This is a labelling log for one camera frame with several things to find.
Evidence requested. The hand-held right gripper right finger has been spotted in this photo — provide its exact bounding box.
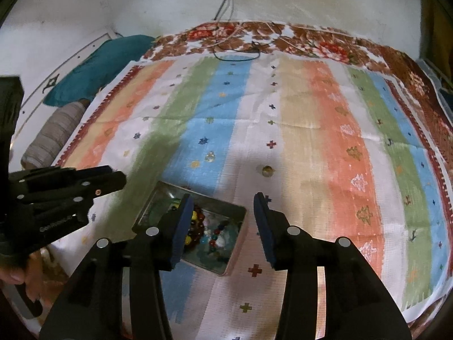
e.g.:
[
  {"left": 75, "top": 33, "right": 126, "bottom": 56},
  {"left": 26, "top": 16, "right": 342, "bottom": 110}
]
[{"left": 253, "top": 191, "right": 413, "bottom": 340}]

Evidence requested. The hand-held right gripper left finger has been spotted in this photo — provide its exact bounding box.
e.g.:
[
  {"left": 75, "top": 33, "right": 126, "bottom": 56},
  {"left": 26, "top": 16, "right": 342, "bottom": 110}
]
[{"left": 38, "top": 192, "right": 195, "bottom": 340}]

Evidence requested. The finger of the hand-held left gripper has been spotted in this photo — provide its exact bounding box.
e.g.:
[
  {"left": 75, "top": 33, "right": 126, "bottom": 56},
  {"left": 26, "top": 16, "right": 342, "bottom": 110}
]
[
  {"left": 20, "top": 195, "right": 95, "bottom": 217},
  {"left": 10, "top": 165, "right": 128, "bottom": 196}
]

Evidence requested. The dark red bead bracelet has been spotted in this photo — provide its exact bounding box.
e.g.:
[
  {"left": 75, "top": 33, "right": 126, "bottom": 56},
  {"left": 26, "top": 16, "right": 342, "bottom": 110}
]
[{"left": 184, "top": 203, "right": 208, "bottom": 248}]

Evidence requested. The silver metal tin box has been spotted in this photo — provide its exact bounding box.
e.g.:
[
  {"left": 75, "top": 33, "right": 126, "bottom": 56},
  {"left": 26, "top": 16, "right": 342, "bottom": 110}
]
[{"left": 133, "top": 180, "right": 247, "bottom": 276}]

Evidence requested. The green bangle bracelet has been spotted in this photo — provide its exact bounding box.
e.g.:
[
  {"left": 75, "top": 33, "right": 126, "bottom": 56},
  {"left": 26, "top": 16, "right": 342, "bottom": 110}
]
[{"left": 184, "top": 220, "right": 234, "bottom": 264}]

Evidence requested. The person's left hand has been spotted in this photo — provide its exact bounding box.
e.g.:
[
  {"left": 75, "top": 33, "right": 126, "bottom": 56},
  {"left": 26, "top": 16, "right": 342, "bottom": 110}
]
[{"left": 0, "top": 247, "right": 49, "bottom": 302}]

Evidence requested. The grey striped rolled blanket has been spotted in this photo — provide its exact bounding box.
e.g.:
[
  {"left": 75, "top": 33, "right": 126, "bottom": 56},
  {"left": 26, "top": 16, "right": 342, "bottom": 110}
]
[{"left": 20, "top": 99, "right": 91, "bottom": 170}]

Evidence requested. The striped pastel cloth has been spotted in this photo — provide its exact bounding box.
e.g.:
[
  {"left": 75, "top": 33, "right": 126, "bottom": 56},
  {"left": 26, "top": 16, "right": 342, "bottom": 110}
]
[{"left": 51, "top": 54, "right": 453, "bottom": 340}]

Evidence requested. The teal pillow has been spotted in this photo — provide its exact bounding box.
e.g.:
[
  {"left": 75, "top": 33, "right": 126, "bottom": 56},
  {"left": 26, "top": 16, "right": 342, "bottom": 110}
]
[{"left": 43, "top": 34, "right": 157, "bottom": 108}]

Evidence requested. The white embroidered cloth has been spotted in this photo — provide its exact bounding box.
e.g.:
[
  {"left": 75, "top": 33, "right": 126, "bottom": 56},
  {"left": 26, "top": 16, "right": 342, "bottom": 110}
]
[{"left": 18, "top": 31, "right": 118, "bottom": 114}]

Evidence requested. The mustard hanging cloth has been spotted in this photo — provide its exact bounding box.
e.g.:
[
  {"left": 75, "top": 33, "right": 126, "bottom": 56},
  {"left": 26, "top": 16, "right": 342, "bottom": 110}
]
[{"left": 420, "top": 0, "right": 451, "bottom": 65}]

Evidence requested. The black charging cable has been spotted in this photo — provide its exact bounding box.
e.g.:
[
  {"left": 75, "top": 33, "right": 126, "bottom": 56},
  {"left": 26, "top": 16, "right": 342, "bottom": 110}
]
[{"left": 211, "top": 0, "right": 261, "bottom": 62}]

